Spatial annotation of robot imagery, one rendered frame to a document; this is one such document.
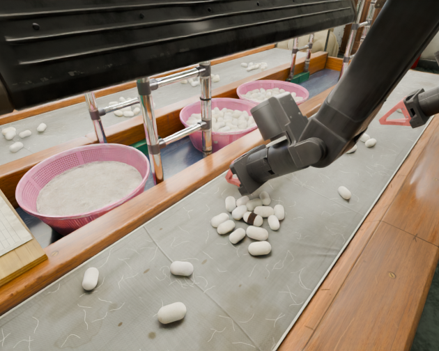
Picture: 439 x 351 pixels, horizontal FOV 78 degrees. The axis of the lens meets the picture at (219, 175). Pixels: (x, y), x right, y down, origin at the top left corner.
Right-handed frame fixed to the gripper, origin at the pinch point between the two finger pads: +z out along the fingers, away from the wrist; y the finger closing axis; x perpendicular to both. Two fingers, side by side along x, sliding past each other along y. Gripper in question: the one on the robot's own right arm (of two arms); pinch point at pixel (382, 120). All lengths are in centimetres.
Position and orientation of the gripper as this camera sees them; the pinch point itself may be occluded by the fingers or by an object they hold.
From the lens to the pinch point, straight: 83.4
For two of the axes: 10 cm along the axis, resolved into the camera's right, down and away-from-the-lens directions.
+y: -6.8, 4.4, -5.9
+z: -5.5, 2.3, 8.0
